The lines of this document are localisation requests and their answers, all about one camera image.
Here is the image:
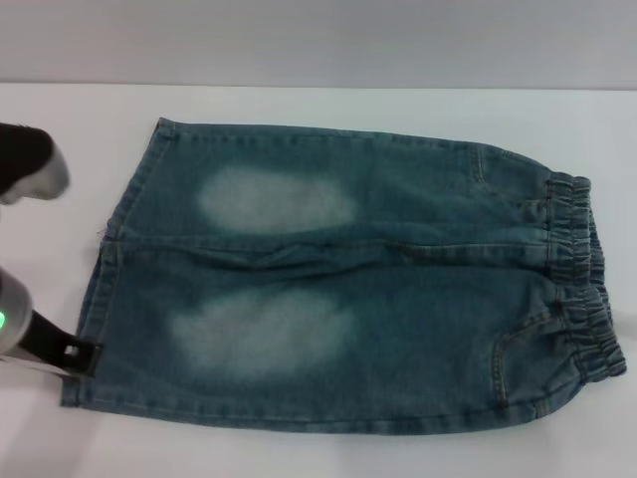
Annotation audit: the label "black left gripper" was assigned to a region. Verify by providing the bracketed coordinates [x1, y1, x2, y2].
[19, 307, 105, 378]

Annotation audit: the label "blue denim shorts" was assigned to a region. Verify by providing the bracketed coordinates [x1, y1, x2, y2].
[59, 117, 627, 423]

